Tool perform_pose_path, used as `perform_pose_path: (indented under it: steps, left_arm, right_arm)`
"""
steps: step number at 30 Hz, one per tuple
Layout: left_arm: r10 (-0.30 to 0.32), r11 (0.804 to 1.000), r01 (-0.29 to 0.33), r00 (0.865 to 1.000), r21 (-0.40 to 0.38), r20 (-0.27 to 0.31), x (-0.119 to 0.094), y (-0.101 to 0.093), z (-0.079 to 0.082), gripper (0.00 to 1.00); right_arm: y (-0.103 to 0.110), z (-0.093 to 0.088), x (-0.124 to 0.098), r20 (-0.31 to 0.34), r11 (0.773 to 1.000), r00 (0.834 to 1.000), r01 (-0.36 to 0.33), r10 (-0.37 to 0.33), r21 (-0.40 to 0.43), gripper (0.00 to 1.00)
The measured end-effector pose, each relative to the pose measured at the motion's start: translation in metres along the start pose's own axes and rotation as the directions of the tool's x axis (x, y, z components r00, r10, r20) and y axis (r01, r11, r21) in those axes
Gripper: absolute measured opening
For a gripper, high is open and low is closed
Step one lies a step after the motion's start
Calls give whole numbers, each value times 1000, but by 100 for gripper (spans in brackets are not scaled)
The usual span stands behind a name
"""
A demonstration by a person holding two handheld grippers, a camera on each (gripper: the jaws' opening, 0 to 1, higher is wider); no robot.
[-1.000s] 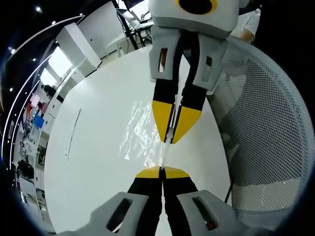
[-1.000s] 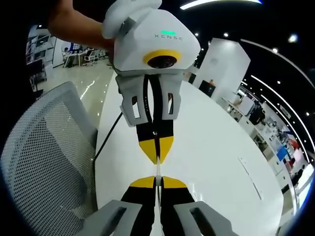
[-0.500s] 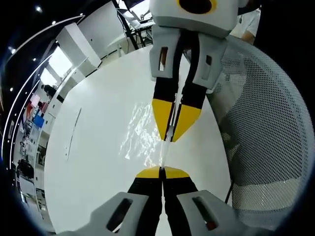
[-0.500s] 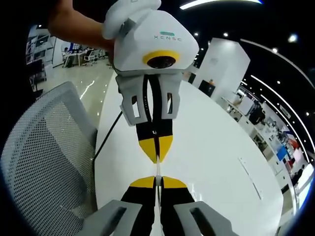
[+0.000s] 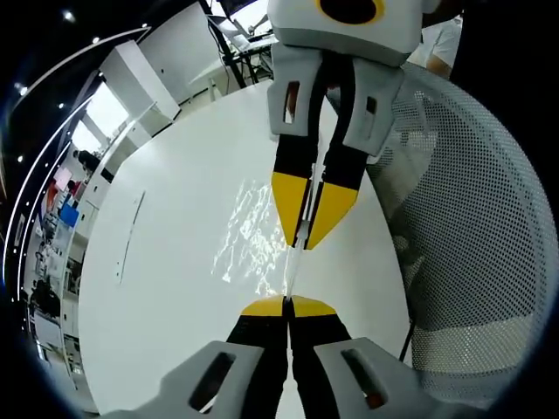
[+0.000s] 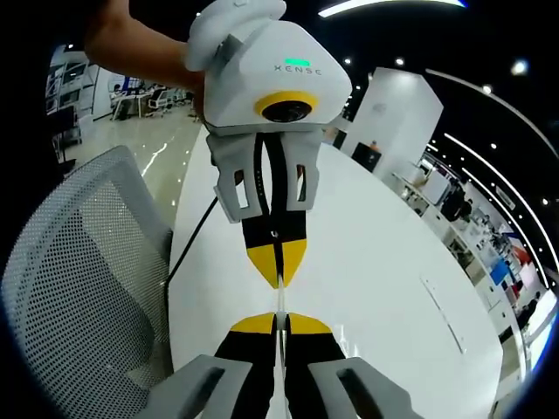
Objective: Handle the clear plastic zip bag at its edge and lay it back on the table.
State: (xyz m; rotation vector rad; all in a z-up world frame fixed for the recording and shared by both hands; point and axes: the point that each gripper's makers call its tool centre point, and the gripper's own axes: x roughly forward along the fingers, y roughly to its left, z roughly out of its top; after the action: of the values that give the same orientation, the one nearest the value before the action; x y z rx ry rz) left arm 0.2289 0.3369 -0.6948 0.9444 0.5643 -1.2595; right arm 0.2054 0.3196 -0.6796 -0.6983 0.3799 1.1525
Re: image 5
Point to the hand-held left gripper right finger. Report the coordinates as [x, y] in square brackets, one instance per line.
[323, 362]

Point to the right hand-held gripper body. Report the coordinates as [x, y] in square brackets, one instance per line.
[349, 30]

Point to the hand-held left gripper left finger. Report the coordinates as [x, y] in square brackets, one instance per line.
[244, 366]

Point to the clear food packaging bag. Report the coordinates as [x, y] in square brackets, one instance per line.
[253, 235]

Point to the desk monitor on stand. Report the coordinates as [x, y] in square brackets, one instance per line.
[240, 39]

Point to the white side desk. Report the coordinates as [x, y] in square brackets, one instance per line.
[218, 65]

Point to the grey mesh office chair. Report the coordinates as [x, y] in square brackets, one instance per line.
[471, 227]

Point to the white pillar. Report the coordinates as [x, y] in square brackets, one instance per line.
[140, 87]

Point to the long white counter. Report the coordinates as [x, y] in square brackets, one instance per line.
[94, 207]

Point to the blue box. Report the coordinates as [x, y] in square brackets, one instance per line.
[68, 216]

